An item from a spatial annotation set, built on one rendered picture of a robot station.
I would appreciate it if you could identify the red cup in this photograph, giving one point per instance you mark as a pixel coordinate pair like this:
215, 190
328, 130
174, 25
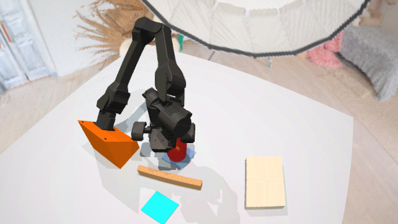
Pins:
178, 155

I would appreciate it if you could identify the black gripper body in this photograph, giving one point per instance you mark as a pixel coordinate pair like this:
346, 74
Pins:
139, 128

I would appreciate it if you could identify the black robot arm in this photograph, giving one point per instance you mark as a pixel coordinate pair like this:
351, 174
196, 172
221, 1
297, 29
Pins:
169, 79

